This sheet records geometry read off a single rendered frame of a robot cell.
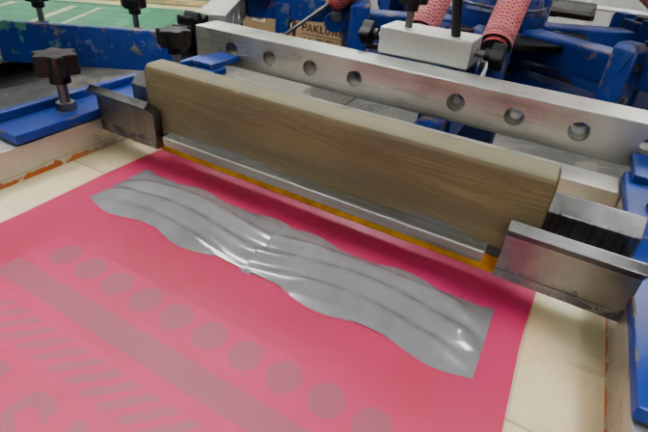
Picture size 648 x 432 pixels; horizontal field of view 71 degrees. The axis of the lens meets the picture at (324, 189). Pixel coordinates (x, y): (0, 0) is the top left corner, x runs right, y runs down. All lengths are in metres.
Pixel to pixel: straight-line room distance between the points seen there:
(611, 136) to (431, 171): 0.27
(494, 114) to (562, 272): 0.26
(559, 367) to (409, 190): 0.16
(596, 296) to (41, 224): 0.43
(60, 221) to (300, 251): 0.21
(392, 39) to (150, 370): 0.49
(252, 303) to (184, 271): 0.06
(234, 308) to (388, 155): 0.16
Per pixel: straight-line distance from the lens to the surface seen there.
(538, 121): 0.56
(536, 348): 0.36
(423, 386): 0.31
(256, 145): 0.42
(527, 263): 0.35
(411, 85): 0.58
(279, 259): 0.36
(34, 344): 0.35
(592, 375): 0.36
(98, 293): 0.37
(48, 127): 0.52
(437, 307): 0.35
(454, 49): 0.62
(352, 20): 1.04
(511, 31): 0.79
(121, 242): 0.41
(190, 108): 0.46
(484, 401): 0.31
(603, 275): 0.35
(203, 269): 0.37
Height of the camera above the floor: 1.20
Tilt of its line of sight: 31 degrees down
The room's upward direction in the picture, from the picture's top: 5 degrees clockwise
